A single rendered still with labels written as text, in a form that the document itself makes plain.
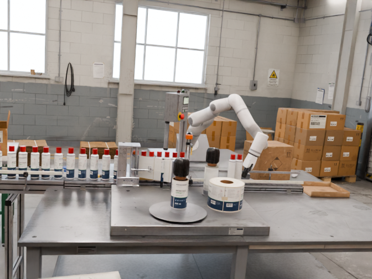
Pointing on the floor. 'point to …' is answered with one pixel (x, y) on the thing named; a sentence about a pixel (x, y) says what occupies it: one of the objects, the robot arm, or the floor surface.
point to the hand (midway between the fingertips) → (244, 174)
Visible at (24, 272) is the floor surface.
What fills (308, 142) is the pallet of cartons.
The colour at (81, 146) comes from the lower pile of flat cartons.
